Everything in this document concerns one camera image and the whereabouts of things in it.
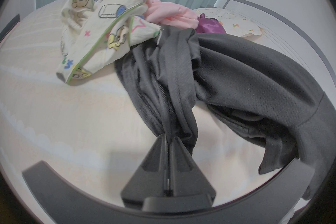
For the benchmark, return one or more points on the white printed pyjama top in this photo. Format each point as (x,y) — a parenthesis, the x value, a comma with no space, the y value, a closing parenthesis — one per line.
(110,41)

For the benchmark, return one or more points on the purple garment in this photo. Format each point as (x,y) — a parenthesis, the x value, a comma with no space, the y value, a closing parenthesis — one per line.
(210,26)

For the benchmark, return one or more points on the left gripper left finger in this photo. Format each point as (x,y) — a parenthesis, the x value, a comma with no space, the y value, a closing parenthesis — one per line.
(136,186)

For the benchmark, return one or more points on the pink garment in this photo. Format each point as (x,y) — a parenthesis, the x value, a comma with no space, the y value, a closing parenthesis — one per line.
(170,11)

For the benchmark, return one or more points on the black T-shirt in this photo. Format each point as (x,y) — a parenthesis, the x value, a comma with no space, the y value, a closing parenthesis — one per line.
(236,73)

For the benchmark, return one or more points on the bed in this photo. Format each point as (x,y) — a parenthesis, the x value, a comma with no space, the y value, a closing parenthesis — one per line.
(52,112)

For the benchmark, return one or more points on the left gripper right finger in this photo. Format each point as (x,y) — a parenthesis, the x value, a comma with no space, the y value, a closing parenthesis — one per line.
(194,183)

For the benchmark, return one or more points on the white printed pillow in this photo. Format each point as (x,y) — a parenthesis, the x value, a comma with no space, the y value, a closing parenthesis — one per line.
(236,20)

